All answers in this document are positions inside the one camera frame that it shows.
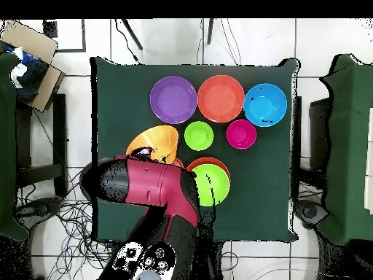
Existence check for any large red bowl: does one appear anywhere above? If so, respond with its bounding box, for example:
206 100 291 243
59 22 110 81
197 74 246 124
186 157 232 182

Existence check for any large orange bowl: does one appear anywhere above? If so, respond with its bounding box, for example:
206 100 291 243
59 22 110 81
125 124 179 164

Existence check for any large green bowl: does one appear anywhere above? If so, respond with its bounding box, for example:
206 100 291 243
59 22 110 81
192 163 231 208

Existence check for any small green bowl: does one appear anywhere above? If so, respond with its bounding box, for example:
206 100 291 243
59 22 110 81
184 120 215 152

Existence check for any purple bowl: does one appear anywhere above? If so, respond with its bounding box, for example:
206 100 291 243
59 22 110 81
149 75 198 125

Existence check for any pink bowl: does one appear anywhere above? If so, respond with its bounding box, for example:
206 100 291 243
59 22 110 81
226 119 258 150

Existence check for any dark green table cloth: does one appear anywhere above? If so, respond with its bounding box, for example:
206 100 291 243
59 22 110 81
90 55 300 244

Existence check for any blue bowl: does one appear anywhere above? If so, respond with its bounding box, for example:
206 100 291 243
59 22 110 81
243 82 288 128

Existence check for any black tripod leg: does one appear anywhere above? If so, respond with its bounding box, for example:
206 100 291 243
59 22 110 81
206 18 215 45
120 18 144 51

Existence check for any black box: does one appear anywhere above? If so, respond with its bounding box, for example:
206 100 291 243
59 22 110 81
308 97 333 170

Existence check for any green cloth covered table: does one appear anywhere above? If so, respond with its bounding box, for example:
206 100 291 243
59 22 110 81
318 53 373 246
0 53 30 241

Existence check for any blue cloth bag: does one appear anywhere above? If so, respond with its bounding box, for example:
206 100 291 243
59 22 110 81
1 43 50 101

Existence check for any white board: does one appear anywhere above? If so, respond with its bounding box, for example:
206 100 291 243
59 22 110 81
364 107 373 215

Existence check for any brown cardboard box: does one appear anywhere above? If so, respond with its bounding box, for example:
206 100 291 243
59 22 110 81
0 21 66 113

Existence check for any black stool frame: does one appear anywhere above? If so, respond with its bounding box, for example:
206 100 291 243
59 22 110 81
15 93 68 196

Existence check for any tangle of floor cables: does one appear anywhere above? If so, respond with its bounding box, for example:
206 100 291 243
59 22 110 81
15 163 117 280

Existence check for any black cable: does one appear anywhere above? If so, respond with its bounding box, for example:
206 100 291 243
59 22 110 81
114 18 141 64

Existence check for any black floor frame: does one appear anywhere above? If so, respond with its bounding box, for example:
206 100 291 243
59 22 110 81
42 18 87 54

